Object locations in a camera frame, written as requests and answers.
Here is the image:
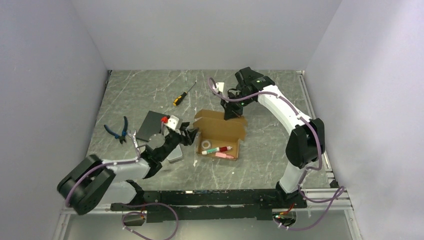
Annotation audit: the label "pink tube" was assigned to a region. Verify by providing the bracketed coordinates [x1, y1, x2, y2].
[215, 152, 235, 160]

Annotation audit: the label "silver wrench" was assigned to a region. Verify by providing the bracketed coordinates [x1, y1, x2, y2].
[127, 130, 143, 159]

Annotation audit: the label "blue handled pliers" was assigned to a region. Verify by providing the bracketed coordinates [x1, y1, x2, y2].
[103, 115, 129, 144]

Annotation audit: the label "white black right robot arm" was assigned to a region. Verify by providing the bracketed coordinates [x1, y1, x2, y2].
[214, 67, 325, 208]

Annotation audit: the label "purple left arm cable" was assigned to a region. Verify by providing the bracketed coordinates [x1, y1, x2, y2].
[64, 155, 180, 240]

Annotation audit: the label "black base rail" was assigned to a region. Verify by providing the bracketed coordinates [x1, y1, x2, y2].
[110, 188, 307, 223]

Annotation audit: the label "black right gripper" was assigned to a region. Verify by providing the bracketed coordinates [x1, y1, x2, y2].
[220, 90, 255, 120]

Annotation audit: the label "red white small bottle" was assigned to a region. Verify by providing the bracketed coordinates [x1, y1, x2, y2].
[219, 146, 232, 152]

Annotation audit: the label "clear tape roll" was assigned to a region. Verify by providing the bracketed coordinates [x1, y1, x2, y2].
[200, 140, 212, 150]

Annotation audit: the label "yellow black screwdriver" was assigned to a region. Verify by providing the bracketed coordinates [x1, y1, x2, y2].
[172, 81, 197, 107]

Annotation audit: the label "black box near left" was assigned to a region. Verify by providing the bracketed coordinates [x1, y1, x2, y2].
[135, 110, 167, 142]

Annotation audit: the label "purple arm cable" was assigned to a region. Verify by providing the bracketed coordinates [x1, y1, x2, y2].
[64, 155, 180, 240]
[207, 77, 346, 232]

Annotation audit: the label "brown cardboard box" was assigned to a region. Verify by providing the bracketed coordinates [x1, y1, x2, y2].
[193, 109, 248, 161]

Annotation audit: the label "aluminium frame rail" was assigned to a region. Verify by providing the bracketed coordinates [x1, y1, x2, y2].
[296, 70, 353, 211]

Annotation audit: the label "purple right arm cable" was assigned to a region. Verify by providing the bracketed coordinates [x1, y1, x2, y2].
[207, 77, 346, 232]

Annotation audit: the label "white plastic case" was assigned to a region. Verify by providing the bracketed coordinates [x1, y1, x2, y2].
[166, 145, 183, 164]

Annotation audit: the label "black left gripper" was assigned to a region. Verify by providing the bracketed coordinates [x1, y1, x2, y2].
[158, 121, 199, 161]

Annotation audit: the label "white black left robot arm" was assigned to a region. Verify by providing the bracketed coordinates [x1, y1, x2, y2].
[56, 122, 199, 215]

